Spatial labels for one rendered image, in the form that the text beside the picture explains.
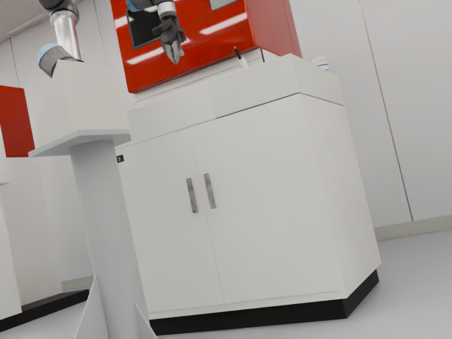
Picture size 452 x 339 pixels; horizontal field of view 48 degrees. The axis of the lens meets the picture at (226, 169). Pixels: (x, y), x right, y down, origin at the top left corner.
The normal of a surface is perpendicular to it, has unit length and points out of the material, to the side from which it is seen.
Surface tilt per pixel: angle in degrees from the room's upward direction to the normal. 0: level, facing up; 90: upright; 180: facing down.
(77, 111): 90
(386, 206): 90
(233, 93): 90
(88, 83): 90
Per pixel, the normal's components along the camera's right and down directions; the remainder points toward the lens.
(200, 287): -0.46, 0.04
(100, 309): 0.76, -0.21
